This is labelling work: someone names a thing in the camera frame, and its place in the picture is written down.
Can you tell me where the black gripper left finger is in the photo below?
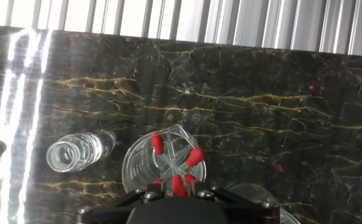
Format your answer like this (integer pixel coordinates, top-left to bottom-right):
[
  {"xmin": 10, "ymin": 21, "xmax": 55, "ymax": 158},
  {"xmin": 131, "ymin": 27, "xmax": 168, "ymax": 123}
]
[{"xmin": 76, "ymin": 182, "xmax": 166, "ymax": 224}]

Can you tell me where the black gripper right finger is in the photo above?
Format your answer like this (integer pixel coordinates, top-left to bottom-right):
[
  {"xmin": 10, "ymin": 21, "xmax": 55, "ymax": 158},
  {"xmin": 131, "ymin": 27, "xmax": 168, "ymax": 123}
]
[{"xmin": 190, "ymin": 180, "xmax": 282, "ymax": 224}]

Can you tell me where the glass beaker white print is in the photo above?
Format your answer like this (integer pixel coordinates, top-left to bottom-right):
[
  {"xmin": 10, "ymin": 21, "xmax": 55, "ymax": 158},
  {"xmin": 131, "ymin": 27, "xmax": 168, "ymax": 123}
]
[{"xmin": 121, "ymin": 123, "xmax": 207, "ymax": 197}]

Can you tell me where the small clear glass bottle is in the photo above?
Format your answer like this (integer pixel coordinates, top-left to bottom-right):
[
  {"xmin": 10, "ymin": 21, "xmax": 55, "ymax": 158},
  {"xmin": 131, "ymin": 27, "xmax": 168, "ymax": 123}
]
[{"xmin": 45, "ymin": 129, "xmax": 117, "ymax": 174}]

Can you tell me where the black gold veined marble mat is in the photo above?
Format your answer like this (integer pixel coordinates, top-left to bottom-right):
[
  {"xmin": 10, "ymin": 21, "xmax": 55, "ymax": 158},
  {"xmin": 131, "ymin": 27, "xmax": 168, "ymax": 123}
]
[{"xmin": 0, "ymin": 24, "xmax": 362, "ymax": 224}]

